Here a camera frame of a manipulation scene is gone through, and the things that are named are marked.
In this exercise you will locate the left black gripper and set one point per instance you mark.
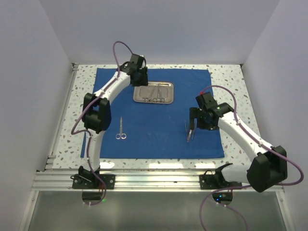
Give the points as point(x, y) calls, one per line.
point(144, 81)

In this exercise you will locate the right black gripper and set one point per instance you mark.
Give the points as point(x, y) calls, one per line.
point(195, 113)

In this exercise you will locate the broad steel tweezers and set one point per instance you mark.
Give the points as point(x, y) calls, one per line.
point(189, 135)

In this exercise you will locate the silver instrument tray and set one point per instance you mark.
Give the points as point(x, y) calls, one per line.
point(143, 91)

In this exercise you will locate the steel hemostat clamp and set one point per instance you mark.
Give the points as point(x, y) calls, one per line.
point(159, 96)

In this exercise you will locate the blue surgical drape cloth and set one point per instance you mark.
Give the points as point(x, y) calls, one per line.
point(157, 131)

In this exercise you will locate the steel surgical scissors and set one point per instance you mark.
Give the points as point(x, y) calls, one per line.
point(121, 135)

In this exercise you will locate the steel surgical forceps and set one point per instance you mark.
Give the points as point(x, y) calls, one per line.
point(149, 97)

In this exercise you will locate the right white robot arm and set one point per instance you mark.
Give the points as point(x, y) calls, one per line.
point(268, 166)

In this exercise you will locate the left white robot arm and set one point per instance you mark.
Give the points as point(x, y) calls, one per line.
point(96, 118)

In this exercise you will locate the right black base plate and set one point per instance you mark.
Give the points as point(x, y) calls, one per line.
point(214, 180)

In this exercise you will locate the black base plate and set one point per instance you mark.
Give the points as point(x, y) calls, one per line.
point(214, 180)
point(107, 181)

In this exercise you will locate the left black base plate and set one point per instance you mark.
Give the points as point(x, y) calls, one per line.
point(107, 181)

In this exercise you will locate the aluminium left side rail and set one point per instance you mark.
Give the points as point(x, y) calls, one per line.
point(51, 152)

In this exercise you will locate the aluminium rail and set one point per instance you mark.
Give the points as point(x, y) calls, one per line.
point(140, 180)
point(51, 152)

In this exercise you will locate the aluminium front rail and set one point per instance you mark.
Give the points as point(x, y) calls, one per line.
point(140, 180)

